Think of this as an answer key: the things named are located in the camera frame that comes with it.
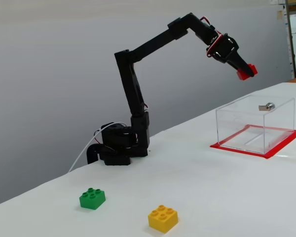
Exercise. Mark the transparent plastic box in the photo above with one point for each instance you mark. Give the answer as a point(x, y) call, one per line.
point(278, 118)

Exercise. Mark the yellow lego brick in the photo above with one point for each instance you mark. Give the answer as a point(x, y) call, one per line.
point(162, 219)

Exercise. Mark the silver box lock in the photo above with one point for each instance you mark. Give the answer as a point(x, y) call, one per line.
point(270, 106)

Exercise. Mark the green lego brick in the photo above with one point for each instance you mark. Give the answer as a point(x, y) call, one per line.
point(92, 200)

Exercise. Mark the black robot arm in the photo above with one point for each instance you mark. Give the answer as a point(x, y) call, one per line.
point(128, 81)

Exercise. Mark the paper note on wall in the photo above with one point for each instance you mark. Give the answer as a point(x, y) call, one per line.
point(279, 15)

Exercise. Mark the red lego brick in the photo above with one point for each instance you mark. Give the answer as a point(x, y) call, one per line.
point(242, 76)

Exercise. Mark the black robot base clamp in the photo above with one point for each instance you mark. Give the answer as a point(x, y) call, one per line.
point(113, 148)

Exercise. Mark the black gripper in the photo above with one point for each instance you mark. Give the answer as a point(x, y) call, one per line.
point(230, 57)

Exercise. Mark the red tape frame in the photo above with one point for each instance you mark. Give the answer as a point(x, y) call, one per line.
point(254, 154)

